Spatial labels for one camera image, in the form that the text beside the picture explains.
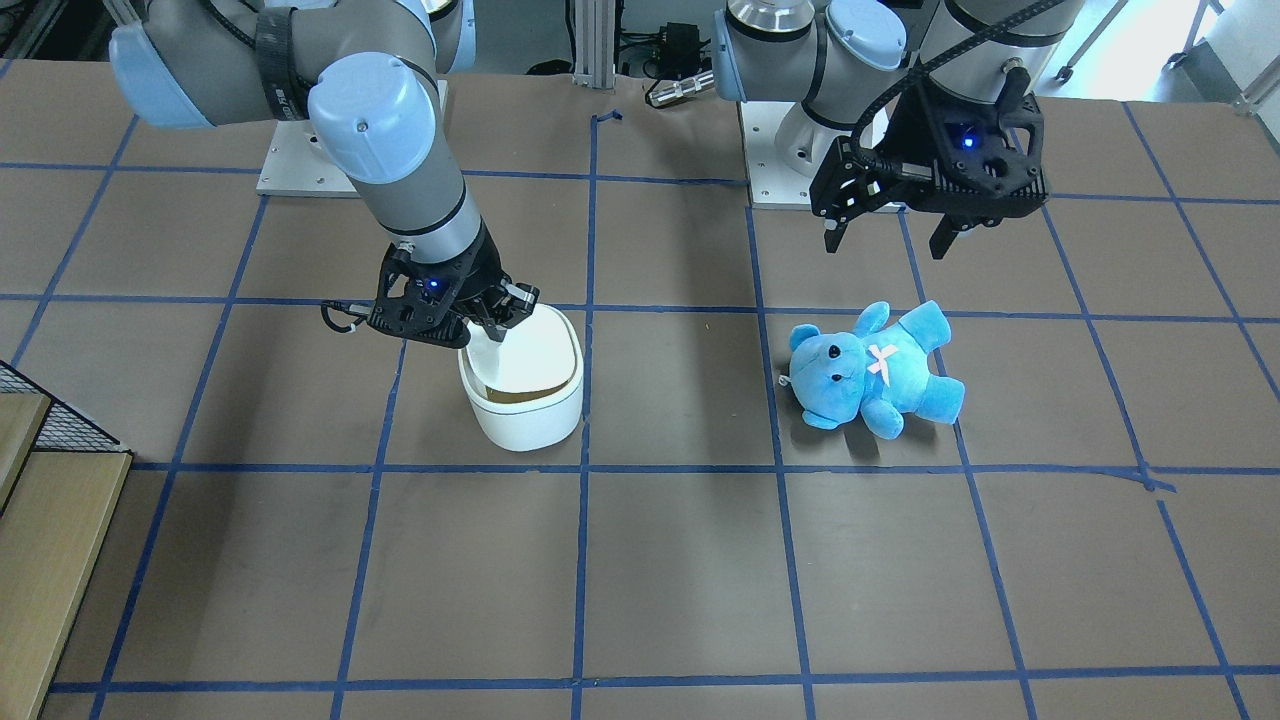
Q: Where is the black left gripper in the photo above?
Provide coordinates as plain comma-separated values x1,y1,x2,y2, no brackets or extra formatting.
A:
809,76,1050,260

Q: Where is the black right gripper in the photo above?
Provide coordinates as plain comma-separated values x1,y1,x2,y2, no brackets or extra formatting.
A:
367,225,540,348

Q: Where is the white lidded trash can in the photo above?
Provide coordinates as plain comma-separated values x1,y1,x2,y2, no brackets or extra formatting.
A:
457,304,585,452

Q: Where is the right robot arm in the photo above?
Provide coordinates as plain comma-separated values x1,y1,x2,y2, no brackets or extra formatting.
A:
109,1,539,348

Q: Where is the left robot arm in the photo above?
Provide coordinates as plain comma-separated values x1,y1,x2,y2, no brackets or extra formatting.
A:
712,1,1082,259

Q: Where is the blue teddy bear plush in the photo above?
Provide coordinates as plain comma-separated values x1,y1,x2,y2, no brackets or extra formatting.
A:
780,300,966,439

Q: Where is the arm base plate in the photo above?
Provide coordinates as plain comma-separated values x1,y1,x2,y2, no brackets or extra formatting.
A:
739,101,846,211
256,79,448,199

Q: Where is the aluminium frame post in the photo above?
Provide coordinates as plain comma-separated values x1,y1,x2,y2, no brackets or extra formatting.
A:
566,1,620,94

